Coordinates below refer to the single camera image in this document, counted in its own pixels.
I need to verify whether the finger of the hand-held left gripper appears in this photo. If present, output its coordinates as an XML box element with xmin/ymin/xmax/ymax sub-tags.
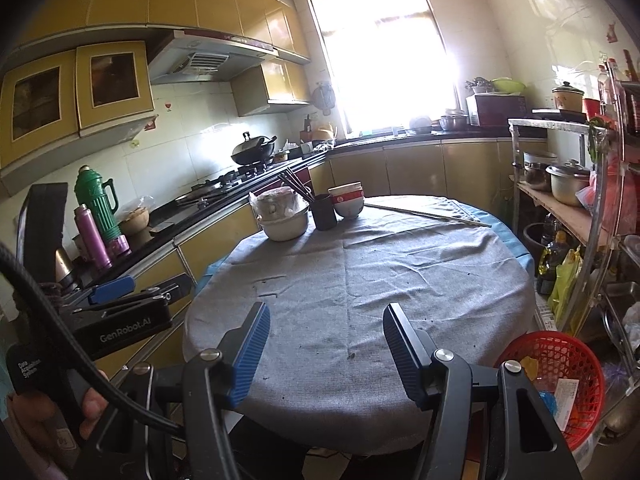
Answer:
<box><xmin>16</xmin><ymin>182</ymin><xmax>68</xmax><ymax>283</ymax></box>
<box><xmin>75</xmin><ymin>275</ymin><xmax>195</xmax><ymax>312</ymax></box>

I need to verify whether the black wok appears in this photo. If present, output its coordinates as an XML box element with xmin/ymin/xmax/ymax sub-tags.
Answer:
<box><xmin>231</xmin><ymin>131</ymin><xmax>278</xmax><ymax>166</ymax></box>

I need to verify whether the red plastic basket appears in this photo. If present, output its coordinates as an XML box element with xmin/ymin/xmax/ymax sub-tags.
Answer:
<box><xmin>495</xmin><ymin>331</ymin><xmax>605</xmax><ymax>453</ymax></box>

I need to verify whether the black bucket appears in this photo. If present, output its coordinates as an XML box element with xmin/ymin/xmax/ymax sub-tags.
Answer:
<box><xmin>522</xmin><ymin>222</ymin><xmax>551</xmax><ymax>276</ymax></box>

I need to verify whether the black kitchen countertop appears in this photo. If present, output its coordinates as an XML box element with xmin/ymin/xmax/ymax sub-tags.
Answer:
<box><xmin>75</xmin><ymin>130</ymin><xmax>516</xmax><ymax>291</ymax></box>

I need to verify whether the black gas stove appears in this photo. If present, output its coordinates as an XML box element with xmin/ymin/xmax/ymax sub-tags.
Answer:
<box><xmin>175</xmin><ymin>162</ymin><xmax>276</xmax><ymax>206</ymax></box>

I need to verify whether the metal storage rack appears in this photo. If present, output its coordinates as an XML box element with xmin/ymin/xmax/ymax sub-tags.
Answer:
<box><xmin>507</xmin><ymin>57</ymin><xmax>640</xmax><ymax>451</ymax></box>

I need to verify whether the green thermos jug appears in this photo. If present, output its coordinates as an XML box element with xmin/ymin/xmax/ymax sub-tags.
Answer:
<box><xmin>74</xmin><ymin>165</ymin><xmax>123</xmax><ymax>243</ymax></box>

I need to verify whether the cooking oil bottle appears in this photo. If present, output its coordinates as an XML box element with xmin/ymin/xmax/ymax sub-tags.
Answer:
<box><xmin>537</xmin><ymin>230</ymin><xmax>571</xmax><ymax>281</ymax></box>

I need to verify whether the floral lidded pot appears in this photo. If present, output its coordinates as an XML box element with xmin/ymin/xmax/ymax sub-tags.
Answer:
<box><xmin>551</xmin><ymin>81</ymin><xmax>586</xmax><ymax>113</ymax></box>

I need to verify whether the small yellow wall cabinet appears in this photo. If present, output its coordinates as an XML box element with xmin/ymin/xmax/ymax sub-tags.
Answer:
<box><xmin>231</xmin><ymin>57</ymin><xmax>312</xmax><ymax>117</ymax></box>

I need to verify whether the pink red plastic bag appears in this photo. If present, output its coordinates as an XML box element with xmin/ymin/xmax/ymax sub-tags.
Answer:
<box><xmin>575</xmin><ymin>157</ymin><xmax>626</xmax><ymax>246</ymax></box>

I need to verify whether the hanging kitchen utensil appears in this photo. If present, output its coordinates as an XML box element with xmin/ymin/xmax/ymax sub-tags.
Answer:
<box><xmin>312</xmin><ymin>81</ymin><xmax>335</xmax><ymax>116</ymax></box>

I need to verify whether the steel basin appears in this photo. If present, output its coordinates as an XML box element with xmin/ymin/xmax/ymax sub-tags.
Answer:
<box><xmin>600</xmin><ymin>282</ymin><xmax>640</xmax><ymax>356</ymax></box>

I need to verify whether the yellow plastic bag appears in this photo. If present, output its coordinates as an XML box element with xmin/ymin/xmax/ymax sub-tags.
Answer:
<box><xmin>547</xmin><ymin>247</ymin><xmax>586</xmax><ymax>331</ymax></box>

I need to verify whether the grey range hood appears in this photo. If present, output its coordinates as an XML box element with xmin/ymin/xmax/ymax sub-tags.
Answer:
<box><xmin>147</xmin><ymin>30</ymin><xmax>280</xmax><ymax>86</ymax></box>

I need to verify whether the pink thermos bottle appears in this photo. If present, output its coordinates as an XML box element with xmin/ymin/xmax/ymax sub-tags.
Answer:
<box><xmin>74</xmin><ymin>204</ymin><xmax>113</xmax><ymax>271</ymax></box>

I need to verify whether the steel lidded pot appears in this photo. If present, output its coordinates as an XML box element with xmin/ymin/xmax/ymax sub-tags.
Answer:
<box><xmin>545</xmin><ymin>159</ymin><xmax>593</xmax><ymax>207</ymax></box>

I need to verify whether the white pot in plastic bag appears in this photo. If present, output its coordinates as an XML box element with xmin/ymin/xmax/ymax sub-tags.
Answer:
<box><xmin>249</xmin><ymin>187</ymin><xmax>310</xmax><ymax>222</ymax></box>

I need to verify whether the grey tablecloth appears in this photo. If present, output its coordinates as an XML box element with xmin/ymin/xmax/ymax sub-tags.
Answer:
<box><xmin>182</xmin><ymin>195</ymin><xmax>536</xmax><ymax>453</ymax></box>

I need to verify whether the bright window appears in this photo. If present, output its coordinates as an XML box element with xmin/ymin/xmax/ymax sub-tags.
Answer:
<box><xmin>307</xmin><ymin>0</ymin><xmax>463</xmax><ymax>138</ymax></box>

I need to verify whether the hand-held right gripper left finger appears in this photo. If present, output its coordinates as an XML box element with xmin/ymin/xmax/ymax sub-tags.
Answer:
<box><xmin>80</xmin><ymin>301</ymin><xmax>272</xmax><ymax>480</ymax></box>

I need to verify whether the white bowl red band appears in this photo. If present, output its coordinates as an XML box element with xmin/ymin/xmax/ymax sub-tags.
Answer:
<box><xmin>330</xmin><ymin>192</ymin><xmax>363</xmax><ymax>220</ymax></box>

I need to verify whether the black cable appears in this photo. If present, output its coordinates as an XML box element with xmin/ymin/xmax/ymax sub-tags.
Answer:
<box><xmin>0</xmin><ymin>242</ymin><xmax>183</xmax><ymax>433</ymax></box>

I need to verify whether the red white carton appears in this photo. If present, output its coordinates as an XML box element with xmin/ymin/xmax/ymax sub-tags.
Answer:
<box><xmin>552</xmin><ymin>379</ymin><xmax>581</xmax><ymax>431</ymax></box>

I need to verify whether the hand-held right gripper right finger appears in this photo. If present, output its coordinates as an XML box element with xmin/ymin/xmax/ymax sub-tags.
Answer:
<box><xmin>382</xmin><ymin>302</ymin><xmax>585</xmax><ymax>480</ymax></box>

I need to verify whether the green plastic basin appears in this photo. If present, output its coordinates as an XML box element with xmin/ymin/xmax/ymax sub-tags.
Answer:
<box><xmin>490</xmin><ymin>77</ymin><xmax>527</xmax><ymax>96</ymax></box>

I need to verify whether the blue under tablecloth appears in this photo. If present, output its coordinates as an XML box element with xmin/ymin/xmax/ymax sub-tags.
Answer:
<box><xmin>194</xmin><ymin>209</ymin><xmax>537</xmax><ymax>293</ymax></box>

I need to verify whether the dark red cabinet front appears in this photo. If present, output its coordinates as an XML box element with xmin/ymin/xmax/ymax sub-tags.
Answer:
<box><xmin>287</xmin><ymin>162</ymin><xmax>313</xmax><ymax>196</ymax></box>

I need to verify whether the dark microwave oven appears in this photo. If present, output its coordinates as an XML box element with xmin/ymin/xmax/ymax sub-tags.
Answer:
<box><xmin>466</xmin><ymin>94</ymin><xmax>528</xmax><ymax>127</ymax></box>

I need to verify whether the yellow glass-door wall cabinet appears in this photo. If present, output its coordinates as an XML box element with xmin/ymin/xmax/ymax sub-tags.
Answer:
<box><xmin>0</xmin><ymin>40</ymin><xmax>156</xmax><ymax>181</ymax></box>

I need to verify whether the long wooden stick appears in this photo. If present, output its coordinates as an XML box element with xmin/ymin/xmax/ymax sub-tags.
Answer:
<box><xmin>367</xmin><ymin>204</ymin><xmax>493</xmax><ymax>227</ymax></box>

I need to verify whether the person's left hand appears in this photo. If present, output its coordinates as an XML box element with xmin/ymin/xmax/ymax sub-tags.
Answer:
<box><xmin>5</xmin><ymin>369</ymin><xmax>110</xmax><ymax>441</ymax></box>

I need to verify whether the black induction cooker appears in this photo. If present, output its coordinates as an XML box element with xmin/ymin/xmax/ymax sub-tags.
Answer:
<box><xmin>531</xmin><ymin>107</ymin><xmax>588</xmax><ymax>123</ymax></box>

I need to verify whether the wooden bowl in plastic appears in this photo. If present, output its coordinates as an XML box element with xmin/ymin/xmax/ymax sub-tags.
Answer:
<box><xmin>119</xmin><ymin>205</ymin><xmax>151</xmax><ymax>236</ymax></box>

